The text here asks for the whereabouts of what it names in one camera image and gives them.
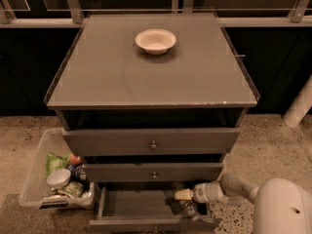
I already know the grey open bottom drawer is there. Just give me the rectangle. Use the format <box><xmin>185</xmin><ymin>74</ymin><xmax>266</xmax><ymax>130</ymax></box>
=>
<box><xmin>90</xmin><ymin>182</ymin><xmax>219</xmax><ymax>234</ymax></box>

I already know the metal railing frame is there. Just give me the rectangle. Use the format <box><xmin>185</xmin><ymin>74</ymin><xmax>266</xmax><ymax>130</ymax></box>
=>
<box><xmin>0</xmin><ymin>0</ymin><xmax>312</xmax><ymax>28</ymax></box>

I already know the grey top drawer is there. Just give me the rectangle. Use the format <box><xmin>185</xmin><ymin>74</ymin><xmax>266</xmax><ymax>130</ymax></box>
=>
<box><xmin>62</xmin><ymin>128</ymin><xmax>240</xmax><ymax>156</ymax></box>

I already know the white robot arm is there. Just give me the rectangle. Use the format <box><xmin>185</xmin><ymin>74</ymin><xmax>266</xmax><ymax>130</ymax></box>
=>
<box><xmin>175</xmin><ymin>173</ymin><xmax>312</xmax><ymax>234</ymax></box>

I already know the grey middle drawer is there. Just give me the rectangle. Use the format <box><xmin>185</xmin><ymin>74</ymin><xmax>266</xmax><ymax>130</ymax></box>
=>
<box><xmin>83</xmin><ymin>163</ymin><xmax>223</xmax><ymax>182</ymax></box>

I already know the clear plastic water bottle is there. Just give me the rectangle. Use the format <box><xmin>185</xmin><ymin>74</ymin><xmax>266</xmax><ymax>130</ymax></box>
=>
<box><xmin>172</xmin><ymin>181</ymin><xmax>199</xmax><ymax>221</ymax></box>

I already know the small white cup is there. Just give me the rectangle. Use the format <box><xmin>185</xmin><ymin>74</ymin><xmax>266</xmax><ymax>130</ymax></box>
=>
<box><xmin>47</xmin><ymin>169</ymin><xmax>71</xmax><ymax>188</ymax></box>

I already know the grey drawer cabinet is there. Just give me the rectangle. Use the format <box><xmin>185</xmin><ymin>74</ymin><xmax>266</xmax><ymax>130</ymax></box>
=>
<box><xmin>44</xmin><ymin>12</ymin><xmax>261</xmax><ymax>234</ymax></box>

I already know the clear plastic storage bin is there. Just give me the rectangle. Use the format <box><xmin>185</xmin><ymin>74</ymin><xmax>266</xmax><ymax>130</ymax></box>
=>
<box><xmin>19</xmin><ymin>128</ymin><xmax>95</xmax><ymax>210</ymax></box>

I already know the dark blue snack bag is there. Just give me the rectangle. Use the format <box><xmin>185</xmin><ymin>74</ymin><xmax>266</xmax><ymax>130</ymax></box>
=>
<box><xmin>66</xmin><ymin>163</ymin><xmax>88</xmax><ymax>183</ymax></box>

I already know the green snack packet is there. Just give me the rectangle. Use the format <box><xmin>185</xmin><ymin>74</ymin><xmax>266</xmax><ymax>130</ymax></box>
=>
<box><xmin>50</xmin><ymin>181</ymin><xmax>84</xmax><ymax>199</ymax></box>

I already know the green snack bag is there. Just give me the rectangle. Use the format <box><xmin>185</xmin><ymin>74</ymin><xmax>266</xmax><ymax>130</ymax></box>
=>
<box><xmin>46</xmin><ymin>152</ymin><xmax>70</xmax><ymax>176</ymax></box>

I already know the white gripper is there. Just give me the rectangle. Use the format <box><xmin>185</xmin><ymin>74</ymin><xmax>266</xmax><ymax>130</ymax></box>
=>
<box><xmin>175</xmin><ymin>182</ymin><xmax>228</xmax><ymax>204</ymax></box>

